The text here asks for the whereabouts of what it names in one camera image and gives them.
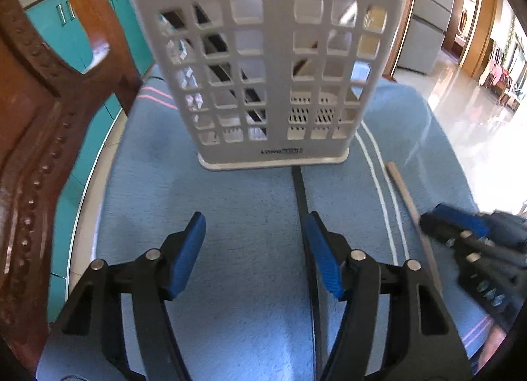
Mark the teal cabinet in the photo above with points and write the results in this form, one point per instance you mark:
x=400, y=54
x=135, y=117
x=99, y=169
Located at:
x=57, y=35

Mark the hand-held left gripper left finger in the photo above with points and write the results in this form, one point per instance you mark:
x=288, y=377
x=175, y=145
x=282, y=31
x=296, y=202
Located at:
x=187, y=257

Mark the black chopstick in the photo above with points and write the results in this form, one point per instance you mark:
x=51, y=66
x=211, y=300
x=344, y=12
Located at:
x=300, y=191
x=216, y=44

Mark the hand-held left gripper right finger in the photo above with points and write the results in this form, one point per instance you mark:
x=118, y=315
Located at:
x=325, y=261

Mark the distant wooden furniture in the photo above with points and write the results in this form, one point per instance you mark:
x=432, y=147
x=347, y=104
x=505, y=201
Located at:
x=504, y=72

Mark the carved wooden chair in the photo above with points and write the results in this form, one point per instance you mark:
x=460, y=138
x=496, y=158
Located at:
x=33, y=138

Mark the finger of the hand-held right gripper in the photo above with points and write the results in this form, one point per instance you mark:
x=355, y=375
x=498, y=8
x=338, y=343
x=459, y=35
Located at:
x=494, y=255
x=457, y=220

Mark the brown chopstick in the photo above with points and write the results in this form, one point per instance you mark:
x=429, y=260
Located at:
x=304, y=66

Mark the round table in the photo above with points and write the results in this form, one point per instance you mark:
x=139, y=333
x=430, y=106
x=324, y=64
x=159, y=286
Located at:
x=80, y=216

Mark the blue striped towel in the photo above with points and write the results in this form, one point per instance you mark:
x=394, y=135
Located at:
x=247, y=208

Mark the beige chopstick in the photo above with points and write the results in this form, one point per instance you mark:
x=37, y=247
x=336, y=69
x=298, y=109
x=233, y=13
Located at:
x=401, y=191

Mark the white plastic utensil basket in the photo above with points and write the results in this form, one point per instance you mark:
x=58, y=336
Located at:
x=276, y=76

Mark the wooden door frame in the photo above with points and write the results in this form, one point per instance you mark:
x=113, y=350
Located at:
x=488, y=14

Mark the grey refrigerator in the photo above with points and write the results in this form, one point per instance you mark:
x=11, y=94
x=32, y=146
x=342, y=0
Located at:
x=428, y=14

